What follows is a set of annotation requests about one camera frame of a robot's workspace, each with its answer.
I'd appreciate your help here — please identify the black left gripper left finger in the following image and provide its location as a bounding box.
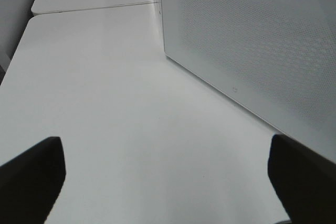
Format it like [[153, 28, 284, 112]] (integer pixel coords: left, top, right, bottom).
[[1, 137, 66, 223]]

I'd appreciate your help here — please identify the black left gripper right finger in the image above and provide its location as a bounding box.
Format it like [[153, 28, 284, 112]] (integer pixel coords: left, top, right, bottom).
[[267, 134, 335, 223]]

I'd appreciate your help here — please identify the white microwave door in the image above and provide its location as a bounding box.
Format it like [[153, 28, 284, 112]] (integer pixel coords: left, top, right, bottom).
[[161, 0, 335, 161]]

